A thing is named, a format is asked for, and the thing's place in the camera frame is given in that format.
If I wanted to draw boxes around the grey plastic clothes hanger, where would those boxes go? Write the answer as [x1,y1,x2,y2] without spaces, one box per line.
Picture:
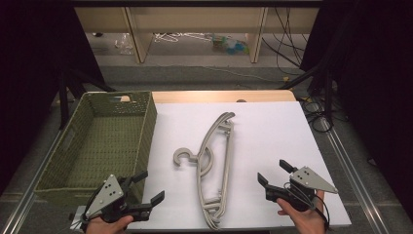
[172,111,237,221]
[195,142,229,231]

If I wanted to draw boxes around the silver metal bracket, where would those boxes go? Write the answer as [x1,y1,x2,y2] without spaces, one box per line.
[68,205,88,232]

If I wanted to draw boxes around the aluminium floor rail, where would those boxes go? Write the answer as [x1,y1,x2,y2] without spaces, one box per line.
[0,128,64,234]
[318,116,391,234]

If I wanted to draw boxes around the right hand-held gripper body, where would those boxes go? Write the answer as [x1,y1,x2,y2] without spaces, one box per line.
[265,166,339,213]

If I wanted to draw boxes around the white cable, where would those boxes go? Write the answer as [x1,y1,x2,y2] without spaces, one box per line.
[153,31,213,44]

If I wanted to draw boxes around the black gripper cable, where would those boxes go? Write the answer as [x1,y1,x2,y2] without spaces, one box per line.
[283,181,331,231]

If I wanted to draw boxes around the white table sheet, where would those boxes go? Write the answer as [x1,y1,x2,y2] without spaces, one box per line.
[125,100,353,232]

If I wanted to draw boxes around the light wooden table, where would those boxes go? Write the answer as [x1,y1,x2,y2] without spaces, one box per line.
[119,90,297,105]

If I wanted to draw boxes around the clear plastic bag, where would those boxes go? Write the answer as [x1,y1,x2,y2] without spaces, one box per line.
[113,33,134,56]

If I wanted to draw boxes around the black curtain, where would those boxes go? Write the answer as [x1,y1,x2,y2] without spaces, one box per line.
[299,0,413,222]
[0,0,106,196]

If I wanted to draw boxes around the person's right hand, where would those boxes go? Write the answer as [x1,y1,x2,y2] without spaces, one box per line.
[277,189,328,234]

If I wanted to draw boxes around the black hanging cables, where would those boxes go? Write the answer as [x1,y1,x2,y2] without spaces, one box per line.
[261,7,310,69]

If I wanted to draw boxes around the green woven basket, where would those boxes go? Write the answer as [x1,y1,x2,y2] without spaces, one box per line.
[33,91,159,207]

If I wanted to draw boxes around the person's left hand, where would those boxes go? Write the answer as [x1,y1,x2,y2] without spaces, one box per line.
[85,214,135,234]

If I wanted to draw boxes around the colourful plastic bundle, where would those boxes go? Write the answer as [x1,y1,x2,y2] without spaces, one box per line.
[211,33,250,57]

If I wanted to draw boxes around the beige wooden desk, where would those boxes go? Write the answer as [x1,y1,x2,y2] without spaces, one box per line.
[73,6,320,65]

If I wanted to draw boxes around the black metal stand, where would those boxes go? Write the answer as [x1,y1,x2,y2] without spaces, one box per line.
[57,68,116,131]
[277,62,337,129]

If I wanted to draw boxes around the black coiled floor cables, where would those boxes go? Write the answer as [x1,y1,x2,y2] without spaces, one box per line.
[299,96,350,135]

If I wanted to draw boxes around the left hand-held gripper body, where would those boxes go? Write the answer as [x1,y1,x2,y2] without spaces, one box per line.
[84,174,153,224]

